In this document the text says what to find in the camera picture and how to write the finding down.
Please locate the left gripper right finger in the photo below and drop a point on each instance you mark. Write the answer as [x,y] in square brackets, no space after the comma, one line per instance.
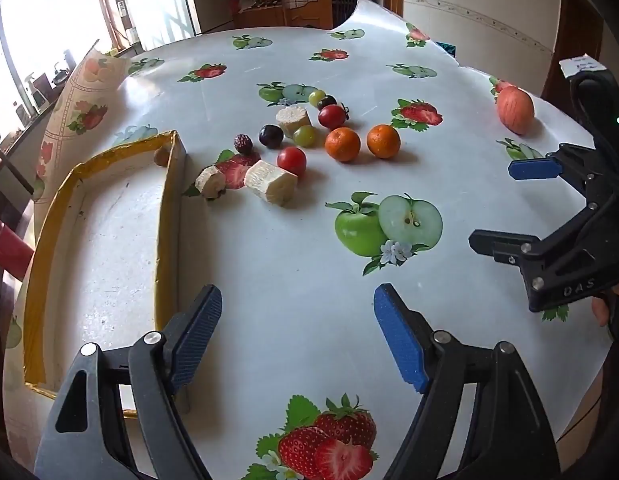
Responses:
[509,435]

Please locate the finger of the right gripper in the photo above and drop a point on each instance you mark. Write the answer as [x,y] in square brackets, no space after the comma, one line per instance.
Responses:
[570,169]
[527,252]

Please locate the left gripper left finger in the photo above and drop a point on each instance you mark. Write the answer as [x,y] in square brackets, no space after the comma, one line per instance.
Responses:
[86,437]

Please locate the orange mandarin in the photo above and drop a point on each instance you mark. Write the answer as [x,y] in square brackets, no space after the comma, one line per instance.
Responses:
[342,144]
[383,141]

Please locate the red cherry tomato with stem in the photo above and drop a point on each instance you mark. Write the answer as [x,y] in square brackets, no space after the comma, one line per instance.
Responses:
[333,116]

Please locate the small dark plum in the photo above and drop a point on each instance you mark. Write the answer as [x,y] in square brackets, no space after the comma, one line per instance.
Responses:
[326,101]

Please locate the pale green grape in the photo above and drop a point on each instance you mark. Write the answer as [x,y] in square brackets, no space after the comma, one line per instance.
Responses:
[316,97]

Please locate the dried red jujube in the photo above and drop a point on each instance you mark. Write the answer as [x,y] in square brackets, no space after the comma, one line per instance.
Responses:
[243,144]

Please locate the right hand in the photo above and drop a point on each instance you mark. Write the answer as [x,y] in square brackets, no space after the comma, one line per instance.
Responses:
[600,307]

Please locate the red apple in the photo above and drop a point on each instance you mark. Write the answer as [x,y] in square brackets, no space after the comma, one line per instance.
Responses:
[515,110]

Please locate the yellow-rimmed white tray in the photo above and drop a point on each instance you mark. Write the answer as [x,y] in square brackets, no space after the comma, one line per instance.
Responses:
[105,264]

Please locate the red thermos bottle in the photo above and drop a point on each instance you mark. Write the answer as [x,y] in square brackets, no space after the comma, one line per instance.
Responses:
[15,254]

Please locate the fruit-print tablecloth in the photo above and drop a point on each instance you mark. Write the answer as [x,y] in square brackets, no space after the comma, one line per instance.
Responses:
[297,327]

